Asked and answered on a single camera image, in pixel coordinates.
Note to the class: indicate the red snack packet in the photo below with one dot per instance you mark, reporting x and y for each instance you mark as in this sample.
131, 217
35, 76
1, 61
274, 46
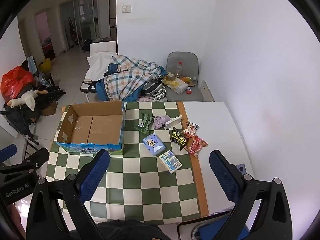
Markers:
196, 146

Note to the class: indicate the red plastic bag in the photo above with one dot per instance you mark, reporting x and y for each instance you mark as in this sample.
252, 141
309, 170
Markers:
15, 81

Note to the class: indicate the plaid blanket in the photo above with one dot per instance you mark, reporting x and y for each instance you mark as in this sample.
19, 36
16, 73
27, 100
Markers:
130, 77

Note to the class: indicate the brown tape roll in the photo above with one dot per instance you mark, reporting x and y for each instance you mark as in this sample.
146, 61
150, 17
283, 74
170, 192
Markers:
170, 78

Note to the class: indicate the cartoon print snack packet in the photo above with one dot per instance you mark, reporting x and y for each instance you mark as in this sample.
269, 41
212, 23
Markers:
191, 129

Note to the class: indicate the wall switch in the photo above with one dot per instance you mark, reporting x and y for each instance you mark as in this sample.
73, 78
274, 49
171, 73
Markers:
126, 8

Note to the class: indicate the green checkered tablecloth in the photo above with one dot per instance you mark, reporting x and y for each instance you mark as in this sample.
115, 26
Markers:
150, 192

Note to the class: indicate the grey chair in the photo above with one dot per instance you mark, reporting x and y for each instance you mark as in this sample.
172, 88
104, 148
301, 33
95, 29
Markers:
183, 96

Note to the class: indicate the blue tissue pack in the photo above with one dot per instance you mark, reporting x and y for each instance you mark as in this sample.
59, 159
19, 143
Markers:
153, 143

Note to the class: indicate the black patterned bag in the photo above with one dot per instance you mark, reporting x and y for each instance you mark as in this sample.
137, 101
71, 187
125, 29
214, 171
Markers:
155, 90

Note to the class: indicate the green packet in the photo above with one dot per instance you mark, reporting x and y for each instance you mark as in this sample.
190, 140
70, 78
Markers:
144, 122

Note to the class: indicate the yellow tissue pack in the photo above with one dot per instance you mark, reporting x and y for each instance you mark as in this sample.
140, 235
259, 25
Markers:
176, 85

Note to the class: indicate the white chair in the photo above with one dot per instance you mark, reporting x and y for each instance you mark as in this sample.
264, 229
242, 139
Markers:
102, 47

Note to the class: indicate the yellow bucket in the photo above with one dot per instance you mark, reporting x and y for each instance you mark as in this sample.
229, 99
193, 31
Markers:
45, 66

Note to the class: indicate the light blue cloth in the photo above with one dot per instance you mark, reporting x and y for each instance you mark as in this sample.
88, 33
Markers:
32, 64

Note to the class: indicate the white goose plush toy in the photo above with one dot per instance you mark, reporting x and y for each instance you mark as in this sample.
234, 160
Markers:
26, 100

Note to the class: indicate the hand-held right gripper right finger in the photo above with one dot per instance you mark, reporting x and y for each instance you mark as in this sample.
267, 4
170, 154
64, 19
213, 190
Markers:
222, 175

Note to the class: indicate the orange packet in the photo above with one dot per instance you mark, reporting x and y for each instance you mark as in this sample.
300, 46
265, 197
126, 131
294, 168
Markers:
186, 79

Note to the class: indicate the small red item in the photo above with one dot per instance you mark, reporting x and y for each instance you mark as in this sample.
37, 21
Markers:
189, 90

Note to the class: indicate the black snack packet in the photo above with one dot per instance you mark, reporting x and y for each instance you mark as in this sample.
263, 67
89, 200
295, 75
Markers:
179, 138

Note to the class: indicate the small brown cardboard box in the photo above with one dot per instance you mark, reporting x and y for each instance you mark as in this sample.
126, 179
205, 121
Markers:
50, 108

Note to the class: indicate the sliding glass door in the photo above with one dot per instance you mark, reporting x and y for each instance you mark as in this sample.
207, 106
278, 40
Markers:
80, 20

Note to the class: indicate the black folded stroller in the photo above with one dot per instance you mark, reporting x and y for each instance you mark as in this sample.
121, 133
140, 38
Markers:
17, 120

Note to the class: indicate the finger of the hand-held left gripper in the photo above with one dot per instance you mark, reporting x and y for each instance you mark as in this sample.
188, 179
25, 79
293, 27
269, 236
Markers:
7, 152

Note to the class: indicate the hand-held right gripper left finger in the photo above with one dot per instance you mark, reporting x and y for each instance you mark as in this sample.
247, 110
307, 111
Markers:
96, 172

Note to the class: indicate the clear plastic bottle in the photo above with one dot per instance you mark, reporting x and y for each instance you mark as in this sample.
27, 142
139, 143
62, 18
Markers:
179, 68

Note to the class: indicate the dark fleece clothing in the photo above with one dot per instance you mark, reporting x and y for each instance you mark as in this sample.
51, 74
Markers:
130, 230

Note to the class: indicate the purple cloth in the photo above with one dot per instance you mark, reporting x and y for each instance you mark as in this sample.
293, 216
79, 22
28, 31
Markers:
161, 122

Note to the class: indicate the white cloth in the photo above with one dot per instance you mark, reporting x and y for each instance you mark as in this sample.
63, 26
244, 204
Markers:
98, 66

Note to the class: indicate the silver cigarette box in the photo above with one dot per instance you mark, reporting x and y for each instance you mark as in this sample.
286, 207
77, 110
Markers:
173, 122

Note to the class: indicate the blue and white box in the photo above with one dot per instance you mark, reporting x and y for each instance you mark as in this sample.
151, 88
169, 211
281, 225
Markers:
170, 162

